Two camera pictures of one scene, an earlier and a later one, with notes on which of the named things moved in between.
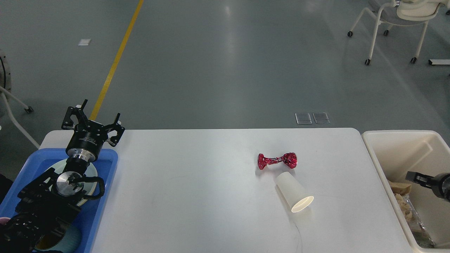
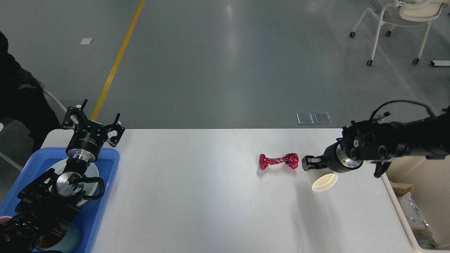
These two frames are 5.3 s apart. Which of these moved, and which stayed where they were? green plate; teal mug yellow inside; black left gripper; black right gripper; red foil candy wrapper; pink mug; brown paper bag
Moved: black right gripper
Stayed: brown paper bag; pink mug; green plate; red foil candy wrapper; teal mug yellow inside; black left gripper
